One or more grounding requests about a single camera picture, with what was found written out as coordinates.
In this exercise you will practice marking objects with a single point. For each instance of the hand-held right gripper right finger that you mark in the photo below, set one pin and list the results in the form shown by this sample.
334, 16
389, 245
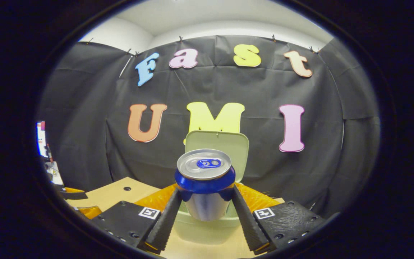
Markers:
252, 226

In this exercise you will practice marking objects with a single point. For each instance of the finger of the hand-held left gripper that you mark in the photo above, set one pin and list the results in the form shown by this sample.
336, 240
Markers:
90, 212
72, 193

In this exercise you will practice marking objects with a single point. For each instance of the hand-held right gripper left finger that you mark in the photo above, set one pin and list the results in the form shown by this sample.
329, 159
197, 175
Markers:
164, 223

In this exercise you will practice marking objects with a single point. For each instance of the blue pop can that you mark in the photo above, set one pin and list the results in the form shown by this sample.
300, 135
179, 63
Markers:
205, 187

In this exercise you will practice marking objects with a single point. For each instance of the green desktop garbage bin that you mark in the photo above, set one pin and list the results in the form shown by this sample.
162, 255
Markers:
241, 154

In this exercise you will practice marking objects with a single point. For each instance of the wooden desktop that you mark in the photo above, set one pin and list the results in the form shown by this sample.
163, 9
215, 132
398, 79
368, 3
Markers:
120, 192

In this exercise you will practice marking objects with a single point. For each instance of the white side table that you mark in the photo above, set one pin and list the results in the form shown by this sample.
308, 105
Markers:
54, 172

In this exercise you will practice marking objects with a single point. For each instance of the computer monitor screen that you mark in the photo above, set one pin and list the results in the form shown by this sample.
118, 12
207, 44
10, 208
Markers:
41, 140

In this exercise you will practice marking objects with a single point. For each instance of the black backdrop cloth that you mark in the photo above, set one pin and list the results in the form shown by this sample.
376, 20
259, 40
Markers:
84, 126

